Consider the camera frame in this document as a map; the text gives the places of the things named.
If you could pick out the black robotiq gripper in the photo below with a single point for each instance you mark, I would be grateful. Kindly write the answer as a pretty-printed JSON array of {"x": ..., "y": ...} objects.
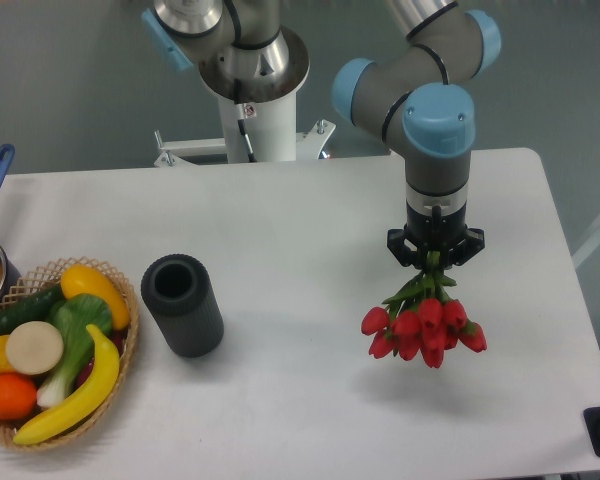
[{"x": 435, "y": 230}]

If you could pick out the red tulip bouquet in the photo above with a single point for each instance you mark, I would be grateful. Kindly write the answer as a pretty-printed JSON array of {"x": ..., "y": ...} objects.
[{"x": 422, "y": 319}]

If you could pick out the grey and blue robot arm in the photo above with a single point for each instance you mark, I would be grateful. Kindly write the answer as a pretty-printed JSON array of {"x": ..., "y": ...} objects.
[{"x": 416, "y": 106}]

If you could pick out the dark grey ribbed vase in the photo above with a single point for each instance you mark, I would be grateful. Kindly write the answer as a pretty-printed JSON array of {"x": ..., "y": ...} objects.
[{"x": 178, "y": 293}]

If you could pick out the red fruit in basket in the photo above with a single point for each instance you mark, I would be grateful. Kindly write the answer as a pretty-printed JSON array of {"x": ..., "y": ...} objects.
[{"x": 118, "y": 338}]

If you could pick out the yellow banana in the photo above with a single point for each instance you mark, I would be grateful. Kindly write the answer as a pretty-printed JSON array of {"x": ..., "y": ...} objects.
[{"x": 83, "y": 401}]

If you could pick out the green bok choy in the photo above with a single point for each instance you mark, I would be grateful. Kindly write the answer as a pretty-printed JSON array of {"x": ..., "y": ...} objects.
[{"x": 70, "y": 318}]

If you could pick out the woven wicker basket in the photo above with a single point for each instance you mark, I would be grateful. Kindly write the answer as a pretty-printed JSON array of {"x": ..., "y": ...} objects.
[{"x": 46, "y": 276}]

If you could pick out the dark green cucumber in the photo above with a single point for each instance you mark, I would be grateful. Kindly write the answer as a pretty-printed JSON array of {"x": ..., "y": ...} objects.
[{"x": 35, "y": 307}]

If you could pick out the beige round disc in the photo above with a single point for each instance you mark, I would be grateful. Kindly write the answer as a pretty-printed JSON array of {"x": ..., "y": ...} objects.
[{"x": 34, "y": 348}]

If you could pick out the orange fruit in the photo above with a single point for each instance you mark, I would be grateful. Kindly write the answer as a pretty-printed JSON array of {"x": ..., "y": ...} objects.
[{"x": 18, "y": 396}]

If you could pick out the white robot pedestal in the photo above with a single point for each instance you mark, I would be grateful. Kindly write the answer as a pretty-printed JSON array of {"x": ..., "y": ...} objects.
[{"x": 256, "y": 92}]

